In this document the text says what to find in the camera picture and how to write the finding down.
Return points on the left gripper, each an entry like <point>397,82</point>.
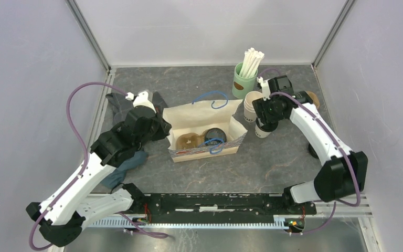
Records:
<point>165,127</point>

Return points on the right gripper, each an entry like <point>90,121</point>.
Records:
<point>260,106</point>

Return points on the stack of paper cups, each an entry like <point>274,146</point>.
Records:
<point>249,112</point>

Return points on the white paper coffee cup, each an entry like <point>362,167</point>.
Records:
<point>260,132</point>

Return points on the brown paper bag blue handles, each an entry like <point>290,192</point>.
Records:
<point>199,116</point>

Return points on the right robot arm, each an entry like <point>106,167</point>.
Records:
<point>343,172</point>

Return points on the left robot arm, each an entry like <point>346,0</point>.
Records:
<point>63,216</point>

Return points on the green straw holder cup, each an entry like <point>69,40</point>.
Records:
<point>242,86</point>

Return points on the brown cardboard cup carrier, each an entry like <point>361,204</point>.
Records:
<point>314,98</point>

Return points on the white wrapped straws bundle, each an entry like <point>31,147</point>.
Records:
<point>251,62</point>

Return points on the remaining black lid stack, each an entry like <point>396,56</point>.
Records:
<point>312,151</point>

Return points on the blue cloth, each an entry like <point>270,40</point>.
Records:
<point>119,174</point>

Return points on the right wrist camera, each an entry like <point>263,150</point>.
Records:
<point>264,86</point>

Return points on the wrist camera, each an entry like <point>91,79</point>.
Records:
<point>264,86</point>
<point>143,98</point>

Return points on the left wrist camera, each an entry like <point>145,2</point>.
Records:
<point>143,98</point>

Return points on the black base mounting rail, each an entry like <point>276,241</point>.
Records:
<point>220,208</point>

